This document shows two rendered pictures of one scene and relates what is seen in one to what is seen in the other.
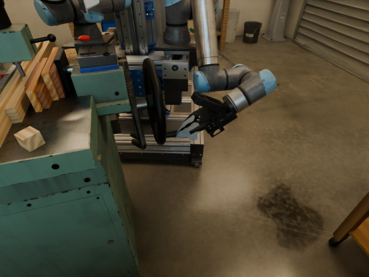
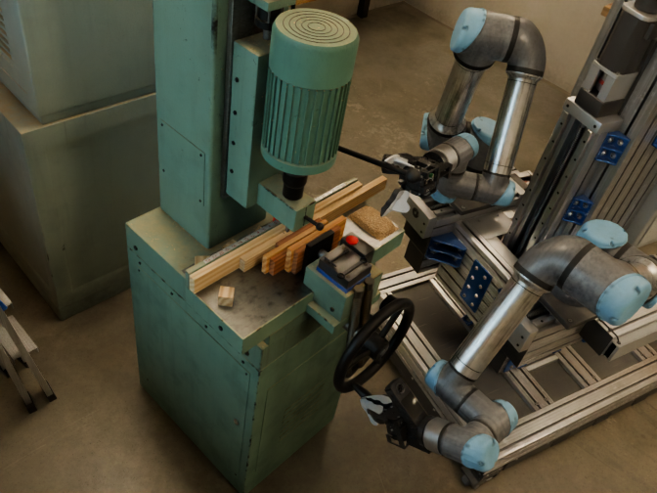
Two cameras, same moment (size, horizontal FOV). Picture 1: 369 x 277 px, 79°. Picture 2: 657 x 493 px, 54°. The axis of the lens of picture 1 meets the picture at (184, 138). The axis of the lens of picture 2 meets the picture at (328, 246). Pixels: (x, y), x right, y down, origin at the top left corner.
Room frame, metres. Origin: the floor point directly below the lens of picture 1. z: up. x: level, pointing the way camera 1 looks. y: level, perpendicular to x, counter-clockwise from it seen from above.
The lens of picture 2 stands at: (-0.10, -0.59, 2.07)
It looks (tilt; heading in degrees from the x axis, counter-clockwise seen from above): 43 degrees down; 52
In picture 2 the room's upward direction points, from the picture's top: 12 degrees clockwise
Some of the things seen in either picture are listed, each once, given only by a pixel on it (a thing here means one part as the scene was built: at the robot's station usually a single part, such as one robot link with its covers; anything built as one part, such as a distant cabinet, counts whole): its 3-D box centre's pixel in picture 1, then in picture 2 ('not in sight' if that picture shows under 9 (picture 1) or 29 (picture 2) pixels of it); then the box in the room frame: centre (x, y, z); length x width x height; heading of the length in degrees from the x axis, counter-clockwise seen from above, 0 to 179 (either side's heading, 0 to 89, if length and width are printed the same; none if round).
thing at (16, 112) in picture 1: (37, 68); (319, 219); (0.69, 0.47, 0.92); 0.55 x 0.02 x 0.04; 16
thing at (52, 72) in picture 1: (61, 73); (316, 248); (0.62, 0.35, 0.94); 0.16 x 0.01 x 0.07; 16
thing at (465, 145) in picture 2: not in sight; (457, 152); (1.03, 0.37, 1.13); 0.11 x 0.08 x 0.09; 16
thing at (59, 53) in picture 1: (76, 68); (327, 257); (0.62, 0.31, 0.95); 0.09 x 0.07 x 0.09; 16
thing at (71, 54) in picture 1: (71, 53); (373, 218); (0.84, 0.42, 0.91); 0.12 x 0.09 x 0.03; 106
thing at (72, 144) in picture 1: (76, 95); (315, 274); (0.61, 0.33, 0.87); 0.61 x 0.30 x 0.06; 16
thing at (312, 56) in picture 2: not in sight; (306, 95); (0.57, 0.43, 1.35); 0.18 x 0.18 x 0.31
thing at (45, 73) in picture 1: (55, 71); (316, 243); (0.63, 0.37, 0.94); 0.20 x 0.02 x 0.08; 16
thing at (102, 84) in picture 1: (101, 77); (341, 281); (0.63, 0.25, 0.92); 0.15 x 0.13 x 0.09; 16
